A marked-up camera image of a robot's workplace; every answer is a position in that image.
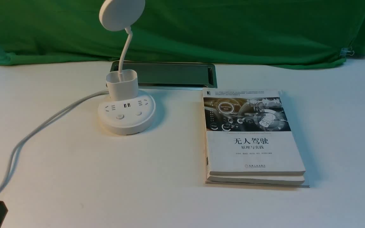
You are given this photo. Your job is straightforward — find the white desk lamp with sockets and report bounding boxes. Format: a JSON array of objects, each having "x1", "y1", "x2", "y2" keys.
[{"x1": 98, "y1": 0, "x2": 156, "y2": 136}]

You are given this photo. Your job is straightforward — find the white upper book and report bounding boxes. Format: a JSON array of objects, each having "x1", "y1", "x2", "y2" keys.
[{"x1": 202, "y1": 88, "x2": 306, "y2": 176}]

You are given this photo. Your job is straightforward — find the white book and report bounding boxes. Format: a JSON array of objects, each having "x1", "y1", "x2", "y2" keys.
[
  {"x1": 204, "y1": 150, "x2": 310, "y2": 188},
  {"x1": 202, "y1": 88, "x2": 306, "y2": 176}
]

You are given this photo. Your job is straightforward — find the white lower book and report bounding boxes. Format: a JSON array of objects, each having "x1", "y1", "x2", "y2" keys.
[{"x1": 204, "y1": 150, "x2": 310, "y2": 188}]

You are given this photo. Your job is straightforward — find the green backdrop cloth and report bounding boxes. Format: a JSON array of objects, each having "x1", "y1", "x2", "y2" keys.
[{"x1": 0, "y1": 0, "x2": 365, "y2": 69}]

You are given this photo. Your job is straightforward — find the metal binder clip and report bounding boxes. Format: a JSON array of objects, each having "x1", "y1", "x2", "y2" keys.
[{"x1": 339, "y1": 47, "x2": 355, "y2": 58}]

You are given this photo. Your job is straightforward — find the metal desk cable tray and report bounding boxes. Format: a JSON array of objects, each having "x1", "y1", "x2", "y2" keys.
[{"x1": 123, "y1": 62, "x2": 217, "y2": 89}]

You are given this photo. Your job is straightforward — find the white lamp power cable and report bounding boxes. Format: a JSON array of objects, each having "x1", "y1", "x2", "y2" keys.
[{"x1": 0, "y1": 90, "x2": 109, "y2": 211}]

